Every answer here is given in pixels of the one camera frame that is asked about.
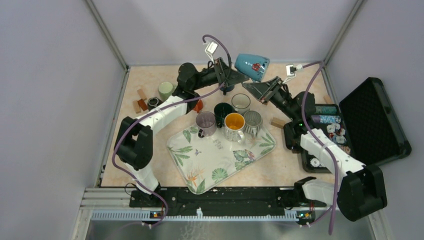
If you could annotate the tan wooden block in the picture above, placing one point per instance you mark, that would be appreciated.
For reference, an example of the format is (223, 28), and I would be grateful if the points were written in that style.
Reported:
(141, 94)

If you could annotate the reddish brown wooden block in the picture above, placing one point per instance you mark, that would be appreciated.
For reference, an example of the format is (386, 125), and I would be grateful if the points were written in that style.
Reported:
(142, 104)

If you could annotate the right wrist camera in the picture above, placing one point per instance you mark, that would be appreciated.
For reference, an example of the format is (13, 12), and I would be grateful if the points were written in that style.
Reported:
(291, 71)

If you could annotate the dark green mug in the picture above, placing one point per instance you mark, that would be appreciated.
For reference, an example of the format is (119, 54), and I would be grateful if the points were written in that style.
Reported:
(221, 110)

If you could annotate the grey striped mug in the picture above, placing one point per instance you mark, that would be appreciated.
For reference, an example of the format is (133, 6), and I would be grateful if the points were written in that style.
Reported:
(253, 123)

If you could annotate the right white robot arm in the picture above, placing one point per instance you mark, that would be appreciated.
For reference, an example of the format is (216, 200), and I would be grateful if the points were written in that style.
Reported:
(358, 189)

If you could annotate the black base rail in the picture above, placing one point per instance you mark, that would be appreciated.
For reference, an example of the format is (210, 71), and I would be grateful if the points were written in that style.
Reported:
(226, 203)

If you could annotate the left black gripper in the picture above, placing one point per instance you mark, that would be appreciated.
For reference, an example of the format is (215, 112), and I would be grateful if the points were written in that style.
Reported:
(220, 69)

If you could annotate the orange red mug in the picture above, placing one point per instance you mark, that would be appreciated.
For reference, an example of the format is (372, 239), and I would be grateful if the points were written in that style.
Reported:
(199, 106)

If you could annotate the light green mug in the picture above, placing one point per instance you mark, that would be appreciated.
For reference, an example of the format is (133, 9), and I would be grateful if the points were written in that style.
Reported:
(165, 90)

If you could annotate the navy blue mug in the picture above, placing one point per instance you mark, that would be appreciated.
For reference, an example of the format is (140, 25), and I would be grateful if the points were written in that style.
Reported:
(226, 89)

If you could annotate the black mug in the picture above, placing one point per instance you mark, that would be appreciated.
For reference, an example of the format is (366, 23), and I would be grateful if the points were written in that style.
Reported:
(153, 102)

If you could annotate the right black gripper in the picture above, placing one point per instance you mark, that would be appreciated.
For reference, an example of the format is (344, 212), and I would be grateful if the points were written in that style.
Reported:
(259, 90)

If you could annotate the black carrying case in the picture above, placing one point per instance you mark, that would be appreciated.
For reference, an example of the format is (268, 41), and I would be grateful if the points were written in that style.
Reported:
(364, 125)

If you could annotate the floral leaf pattern tray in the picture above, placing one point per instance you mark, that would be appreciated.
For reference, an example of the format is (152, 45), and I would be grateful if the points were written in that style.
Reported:
(206, 162)

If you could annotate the white floral mug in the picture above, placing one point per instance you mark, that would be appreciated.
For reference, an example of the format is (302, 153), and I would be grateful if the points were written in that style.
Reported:
(234, 124)

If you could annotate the light wooden block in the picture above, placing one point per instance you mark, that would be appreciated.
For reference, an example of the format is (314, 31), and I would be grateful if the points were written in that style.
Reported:
(277, 122)

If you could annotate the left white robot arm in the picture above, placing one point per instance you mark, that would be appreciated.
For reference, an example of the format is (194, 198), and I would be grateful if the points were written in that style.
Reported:
(134, 143)

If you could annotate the lilac purple mug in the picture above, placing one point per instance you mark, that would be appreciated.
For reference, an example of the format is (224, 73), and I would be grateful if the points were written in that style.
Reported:
(206, 123)

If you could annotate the white black-rimmed mug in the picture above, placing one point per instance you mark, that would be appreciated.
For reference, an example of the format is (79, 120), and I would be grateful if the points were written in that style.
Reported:
(241, 103)

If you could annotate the light blue mug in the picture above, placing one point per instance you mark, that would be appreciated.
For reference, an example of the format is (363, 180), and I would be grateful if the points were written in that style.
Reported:
(253, 66)

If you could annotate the pale wooden block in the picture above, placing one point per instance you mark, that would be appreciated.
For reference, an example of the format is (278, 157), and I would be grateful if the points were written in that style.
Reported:
(136, 107)

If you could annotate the wooden block by case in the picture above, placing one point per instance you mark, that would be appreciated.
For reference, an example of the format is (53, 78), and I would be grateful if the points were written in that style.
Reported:
(328, 100)

